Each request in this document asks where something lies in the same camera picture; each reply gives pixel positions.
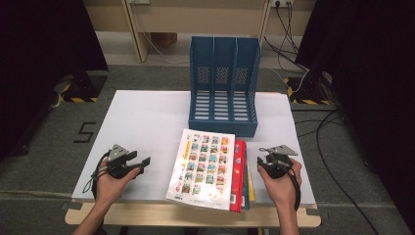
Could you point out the white picture book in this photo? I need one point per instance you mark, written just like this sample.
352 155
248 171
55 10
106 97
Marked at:
202 169

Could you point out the red book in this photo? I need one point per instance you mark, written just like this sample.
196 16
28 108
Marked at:
237 176

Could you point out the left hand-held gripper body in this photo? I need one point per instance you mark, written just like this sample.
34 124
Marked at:
115 163

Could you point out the person's left hand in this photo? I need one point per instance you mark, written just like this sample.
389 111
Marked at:
109 187

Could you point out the white wall socket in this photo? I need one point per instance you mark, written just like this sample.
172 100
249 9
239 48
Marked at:
282 2
139 1

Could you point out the black curtain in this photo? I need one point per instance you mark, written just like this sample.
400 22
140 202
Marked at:
39 49
375 65

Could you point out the yellow book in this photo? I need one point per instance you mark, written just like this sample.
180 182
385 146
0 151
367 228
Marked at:
251 189

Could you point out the person's right hand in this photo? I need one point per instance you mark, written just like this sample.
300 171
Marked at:
282 189

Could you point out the brown cardboard box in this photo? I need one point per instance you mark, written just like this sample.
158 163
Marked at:
164 39

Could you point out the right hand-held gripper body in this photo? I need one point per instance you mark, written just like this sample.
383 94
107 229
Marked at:
277 164

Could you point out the light wooden table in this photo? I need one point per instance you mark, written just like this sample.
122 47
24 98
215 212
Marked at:
182 217

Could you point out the beige wooden desk frame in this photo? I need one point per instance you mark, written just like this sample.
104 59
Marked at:
202 16

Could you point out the blue plastic file rack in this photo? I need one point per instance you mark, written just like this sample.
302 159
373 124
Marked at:
223 125

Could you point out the black stand base striped tape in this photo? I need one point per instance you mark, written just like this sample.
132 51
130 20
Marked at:
94 84
310 86

